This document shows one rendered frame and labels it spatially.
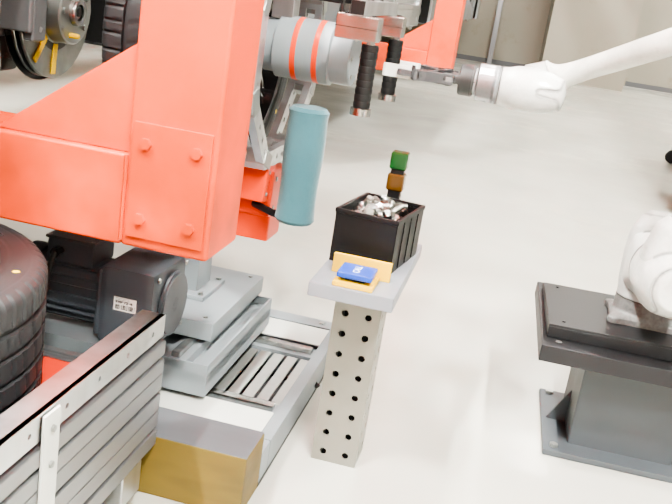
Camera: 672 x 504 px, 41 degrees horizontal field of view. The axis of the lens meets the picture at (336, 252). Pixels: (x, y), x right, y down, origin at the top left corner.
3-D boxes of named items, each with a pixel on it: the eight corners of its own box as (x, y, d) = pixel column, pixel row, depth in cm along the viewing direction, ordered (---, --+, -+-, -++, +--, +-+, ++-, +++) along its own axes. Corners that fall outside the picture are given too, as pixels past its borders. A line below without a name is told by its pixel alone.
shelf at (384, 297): (350, 242, 217) (352, 230, 216) (420, 256, 214) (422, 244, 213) (306, 295, 176) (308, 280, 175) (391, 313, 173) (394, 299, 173)
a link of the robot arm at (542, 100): (494, 109, 211) (496, 107, 224) (561, 120, 209) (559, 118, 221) (503, 62, 209) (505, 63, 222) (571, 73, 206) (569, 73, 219)
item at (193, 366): (146, 299, 254) (149, 266, 251) (268, 327, 248) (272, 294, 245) (55, 365, 207) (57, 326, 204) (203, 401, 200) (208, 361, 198)
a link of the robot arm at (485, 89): (496, 102, 221) (472, 98, 222) (503, 65, 218) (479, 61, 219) (494, 106, 212) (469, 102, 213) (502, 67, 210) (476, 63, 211)
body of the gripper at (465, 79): (471, 98, 213) (432, 92, 215) (473, 95, 221) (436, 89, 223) (477, 66, 211) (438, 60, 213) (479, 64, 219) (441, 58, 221)
